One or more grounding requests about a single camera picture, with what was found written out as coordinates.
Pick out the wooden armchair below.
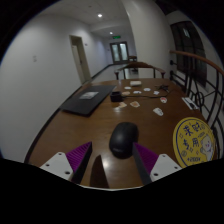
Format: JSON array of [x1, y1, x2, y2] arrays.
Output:
[[114, 61, 167, 81]]

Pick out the small black box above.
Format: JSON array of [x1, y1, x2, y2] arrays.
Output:
[[110, 91, 123, 103]]

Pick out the yellow round printed mouse pad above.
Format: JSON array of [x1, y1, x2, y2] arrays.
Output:
[[172, 116, 216, 169]]

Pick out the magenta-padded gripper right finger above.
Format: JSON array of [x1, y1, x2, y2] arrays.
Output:
[[132, 142, 183, 186]]

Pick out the black closed laptop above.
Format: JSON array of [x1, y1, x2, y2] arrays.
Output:
[[59, 84, 117, 117]]

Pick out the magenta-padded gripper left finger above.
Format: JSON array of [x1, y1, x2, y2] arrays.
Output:
[[39, 141, 93, 185]]

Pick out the white paper sheet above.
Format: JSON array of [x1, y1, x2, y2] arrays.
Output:
[[181, 96, 198, 111]]

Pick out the dark framed window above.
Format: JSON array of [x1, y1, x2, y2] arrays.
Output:
[[170, 20, 208, 88]]

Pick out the white side door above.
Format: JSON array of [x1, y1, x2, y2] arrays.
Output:
[[68, 34, 92, 85]]

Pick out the orange printed card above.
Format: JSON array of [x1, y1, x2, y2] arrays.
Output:
[[129, 100, 141, 109]]

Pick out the black computer mouse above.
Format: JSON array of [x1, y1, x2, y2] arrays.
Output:
[[108, 121, 140, 160]]

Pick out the black railing with wooden handrail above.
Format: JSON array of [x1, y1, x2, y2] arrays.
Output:
[[168, 49, 224, 134]]

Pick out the large white card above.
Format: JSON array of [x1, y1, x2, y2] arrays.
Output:
[[152, 106, 165, 117]]

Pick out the ceiling lights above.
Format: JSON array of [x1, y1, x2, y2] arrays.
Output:
[[96, 12, 115, 36]]

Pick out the glass double door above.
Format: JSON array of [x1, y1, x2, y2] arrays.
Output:
[[109, 40, 130, 65]]

